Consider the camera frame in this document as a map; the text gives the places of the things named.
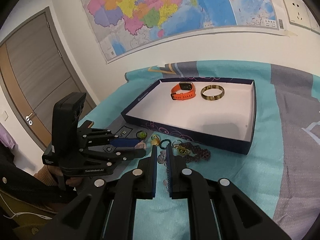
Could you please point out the tortoiseshell bangle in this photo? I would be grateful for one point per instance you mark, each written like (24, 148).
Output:
(212, 98)

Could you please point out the orange smartwatch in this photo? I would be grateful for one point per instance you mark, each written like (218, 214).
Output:
(178, 93)

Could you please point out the white shallow box tray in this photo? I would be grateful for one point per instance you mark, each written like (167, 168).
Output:
(200, 112)

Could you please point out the person's left forearm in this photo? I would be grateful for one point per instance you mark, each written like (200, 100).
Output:
(25, 187)

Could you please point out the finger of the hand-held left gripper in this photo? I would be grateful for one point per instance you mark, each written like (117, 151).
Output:
(125, 153)
(122, 143)

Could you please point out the colourful wall map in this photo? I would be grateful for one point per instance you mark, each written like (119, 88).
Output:
(150, 5)

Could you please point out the small card with green studs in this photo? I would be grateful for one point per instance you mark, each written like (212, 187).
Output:
(123, 132)

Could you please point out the person's mustard trousers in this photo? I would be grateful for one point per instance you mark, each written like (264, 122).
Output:
(27, 230)

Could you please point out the teal grey printed blanket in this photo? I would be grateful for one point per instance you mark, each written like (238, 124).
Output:
(250, 167)

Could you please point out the person's left hand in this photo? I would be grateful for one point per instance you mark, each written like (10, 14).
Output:
(71, 182)

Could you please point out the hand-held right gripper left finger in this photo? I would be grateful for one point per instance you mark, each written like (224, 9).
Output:
(153, 175)

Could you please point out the white wall socket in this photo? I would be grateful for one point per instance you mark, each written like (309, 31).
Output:
(297, 10)

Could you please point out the purple cloth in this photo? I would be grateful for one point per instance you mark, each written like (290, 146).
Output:
(7, 138)

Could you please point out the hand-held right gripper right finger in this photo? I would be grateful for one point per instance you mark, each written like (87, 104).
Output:
(170, 175)

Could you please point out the grey brown door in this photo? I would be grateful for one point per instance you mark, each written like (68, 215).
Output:
(37, 67)

